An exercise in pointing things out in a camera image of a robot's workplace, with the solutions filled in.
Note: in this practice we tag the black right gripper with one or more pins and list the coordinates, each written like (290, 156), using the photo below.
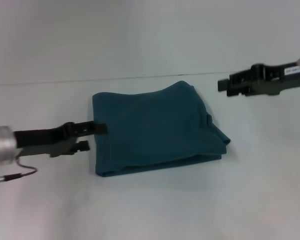
(280, 78)

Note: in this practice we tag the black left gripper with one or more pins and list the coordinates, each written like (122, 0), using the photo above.
(42, 142)

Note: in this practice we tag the teal t-shirt with FREE print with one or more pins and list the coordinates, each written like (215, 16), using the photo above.
(155, 130)

